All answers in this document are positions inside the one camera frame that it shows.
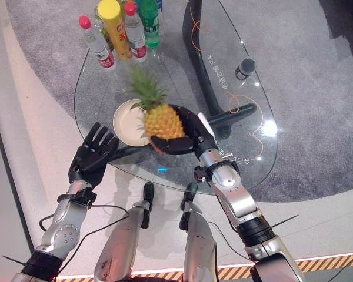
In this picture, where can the silver left robot leg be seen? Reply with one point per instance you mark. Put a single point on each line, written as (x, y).
(122, 232)

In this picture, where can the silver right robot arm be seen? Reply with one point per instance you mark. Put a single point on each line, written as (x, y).
(247, 217)

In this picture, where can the tall water bottle red cap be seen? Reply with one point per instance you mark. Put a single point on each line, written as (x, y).
(135, 32)

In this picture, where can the small water bottle red cap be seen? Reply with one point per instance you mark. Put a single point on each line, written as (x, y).
(97, 44)

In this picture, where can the small dark glass jar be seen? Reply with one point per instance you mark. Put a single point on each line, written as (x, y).
(245, 68)

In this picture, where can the yellow black hazard tape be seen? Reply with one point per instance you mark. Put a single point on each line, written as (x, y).
(326, 262)

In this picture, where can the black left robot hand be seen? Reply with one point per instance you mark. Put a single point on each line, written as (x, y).
(91, 155)

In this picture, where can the grey carpet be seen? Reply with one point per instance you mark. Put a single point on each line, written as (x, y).
(306, 102)

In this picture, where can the yellow cylindrical can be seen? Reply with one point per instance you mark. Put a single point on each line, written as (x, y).
(116, 29)

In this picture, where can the dark green table base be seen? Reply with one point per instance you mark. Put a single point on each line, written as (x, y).
(207, 76)

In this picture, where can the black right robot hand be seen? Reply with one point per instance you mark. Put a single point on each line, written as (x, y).
(191, 129)

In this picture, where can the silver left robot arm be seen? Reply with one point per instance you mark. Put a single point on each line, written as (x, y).
(57, 226)

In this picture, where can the silver robot leg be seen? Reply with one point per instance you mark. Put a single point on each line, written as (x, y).
(122, 232)
(197, 238)

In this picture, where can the silver right robot leg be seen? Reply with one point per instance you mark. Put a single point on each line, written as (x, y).
(197, 238)

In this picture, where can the green plastic soda bottle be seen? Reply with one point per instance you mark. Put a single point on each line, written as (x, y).
(150, 23)

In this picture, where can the yellow pineapple with green crown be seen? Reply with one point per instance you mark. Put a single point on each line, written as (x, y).
(156, 113)

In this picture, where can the white round plate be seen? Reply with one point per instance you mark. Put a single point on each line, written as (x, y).
(130, 122)

